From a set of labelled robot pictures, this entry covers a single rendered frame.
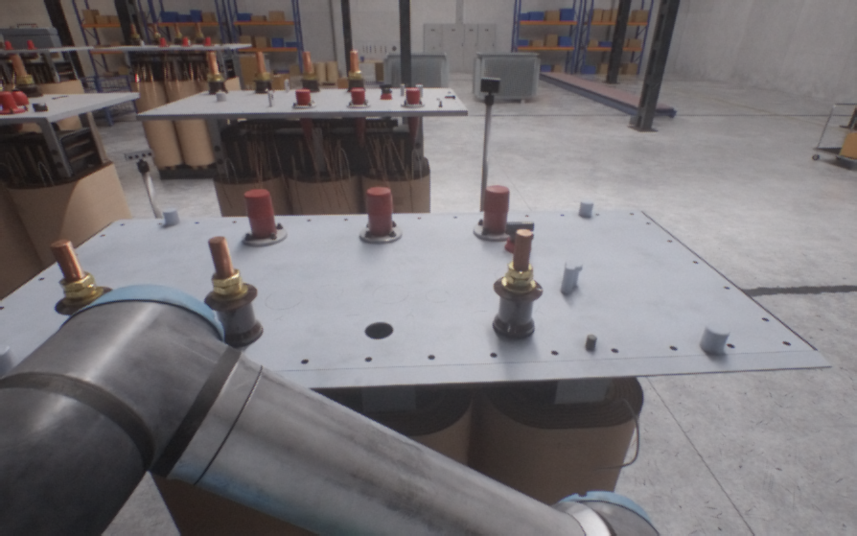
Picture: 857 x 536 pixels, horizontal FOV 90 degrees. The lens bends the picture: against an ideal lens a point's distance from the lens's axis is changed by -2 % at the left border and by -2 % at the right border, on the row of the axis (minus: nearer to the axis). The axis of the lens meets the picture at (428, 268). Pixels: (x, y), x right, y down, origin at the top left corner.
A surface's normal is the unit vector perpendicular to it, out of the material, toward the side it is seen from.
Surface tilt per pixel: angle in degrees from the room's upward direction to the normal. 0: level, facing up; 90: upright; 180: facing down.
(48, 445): 40
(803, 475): 0
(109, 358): 31
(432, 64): 90
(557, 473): 90
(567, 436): 90
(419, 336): 0
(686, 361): 11
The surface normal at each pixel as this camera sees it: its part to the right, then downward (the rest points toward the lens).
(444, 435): 0.47, 0.43
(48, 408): 0.43, -0.70
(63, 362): 0.20, -0.86
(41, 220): 0.13, 0.48
